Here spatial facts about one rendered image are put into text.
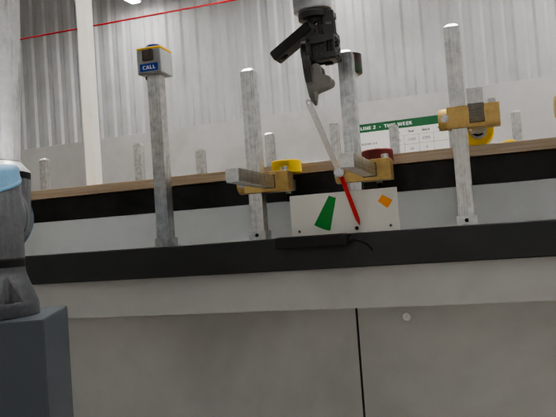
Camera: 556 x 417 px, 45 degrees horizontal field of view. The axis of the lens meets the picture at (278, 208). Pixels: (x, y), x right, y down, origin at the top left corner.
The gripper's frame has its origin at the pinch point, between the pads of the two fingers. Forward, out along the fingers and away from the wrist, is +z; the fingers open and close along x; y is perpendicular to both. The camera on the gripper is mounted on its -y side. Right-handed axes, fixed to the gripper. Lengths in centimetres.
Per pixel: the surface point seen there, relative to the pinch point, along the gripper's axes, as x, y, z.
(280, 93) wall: 741, -223, -169
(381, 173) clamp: 5.3, 13.6, 18.3
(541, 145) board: 26, 51, 14
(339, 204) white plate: 5.3, 3.1, 24.7
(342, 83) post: 6.1, 6.4, -4.0
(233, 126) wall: 744, -297, -133
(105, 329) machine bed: 27, -77, 54
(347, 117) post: 6.1, 6.7, 4.0
